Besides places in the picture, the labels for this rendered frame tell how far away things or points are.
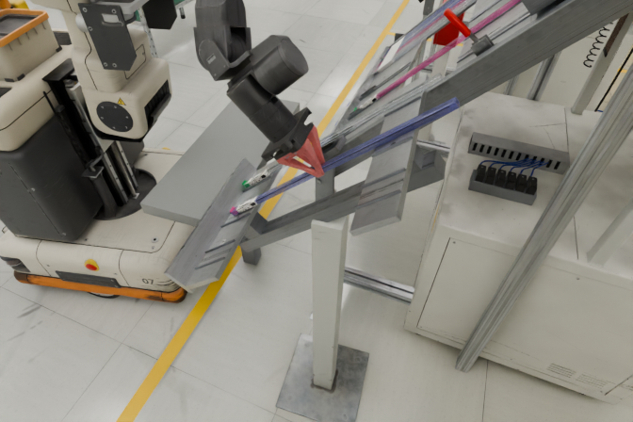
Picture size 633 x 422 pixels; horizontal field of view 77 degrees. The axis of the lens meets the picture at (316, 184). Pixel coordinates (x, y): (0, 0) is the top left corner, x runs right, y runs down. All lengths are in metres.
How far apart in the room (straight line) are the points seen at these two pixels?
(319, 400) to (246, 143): 0.84
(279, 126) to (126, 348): 1.18
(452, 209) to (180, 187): 0.73
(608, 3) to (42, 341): 1.81
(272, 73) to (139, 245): 1.03
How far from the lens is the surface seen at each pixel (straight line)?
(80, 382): 1.64
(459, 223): 1.04
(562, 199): 0.89
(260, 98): 0.61
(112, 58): 1.14
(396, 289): 1.25
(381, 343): 1.52
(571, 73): 2.42
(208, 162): 1.22
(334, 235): 0.74
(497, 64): 0.77
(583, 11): 0.75
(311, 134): 0.65
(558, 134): 1.46
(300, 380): 1.44
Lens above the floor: 1.37
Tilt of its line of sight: 44 degrees down
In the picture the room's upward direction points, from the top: straight up
